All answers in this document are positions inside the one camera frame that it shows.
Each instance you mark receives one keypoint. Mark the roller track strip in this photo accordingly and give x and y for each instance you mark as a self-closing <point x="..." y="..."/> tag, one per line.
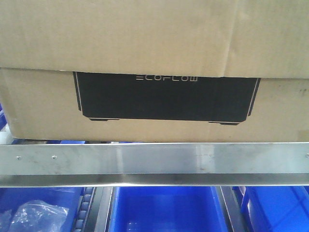
<point x="86" y="200"/>

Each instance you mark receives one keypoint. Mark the blue bin with plastic bag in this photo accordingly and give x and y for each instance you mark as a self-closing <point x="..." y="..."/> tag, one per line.
<point x="68" y="197"/>

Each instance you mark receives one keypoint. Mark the brown EcoFlow cardboard box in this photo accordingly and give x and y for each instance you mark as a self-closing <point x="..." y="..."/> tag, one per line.
<point x="156" y="70"/>

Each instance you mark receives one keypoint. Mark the blue middle plastic bin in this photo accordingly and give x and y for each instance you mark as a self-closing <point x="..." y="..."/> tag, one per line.
<point x="166" y="209"/>

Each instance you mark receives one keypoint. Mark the blue right plastic bin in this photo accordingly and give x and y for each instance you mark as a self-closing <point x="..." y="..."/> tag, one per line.
<point x="274" y="208"/>

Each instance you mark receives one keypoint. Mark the steel shelf divider rail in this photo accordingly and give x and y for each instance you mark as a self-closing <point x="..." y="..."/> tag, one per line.
<point x="231" y="210"/>

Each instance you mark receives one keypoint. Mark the clear plastic bag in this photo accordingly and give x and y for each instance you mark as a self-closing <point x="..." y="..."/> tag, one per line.
<point x="34" y="216"/>

